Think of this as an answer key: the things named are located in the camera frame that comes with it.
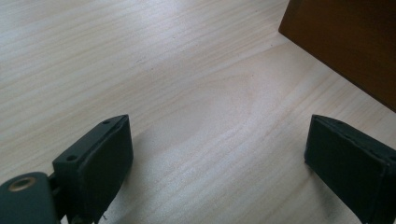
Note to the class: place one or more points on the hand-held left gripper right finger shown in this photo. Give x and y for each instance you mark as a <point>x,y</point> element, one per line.
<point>351,168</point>

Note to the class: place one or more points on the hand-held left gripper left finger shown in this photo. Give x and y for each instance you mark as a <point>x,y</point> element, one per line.
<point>99,168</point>

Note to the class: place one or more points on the dark brown wooden panel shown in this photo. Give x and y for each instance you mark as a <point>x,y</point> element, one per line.
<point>348,40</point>

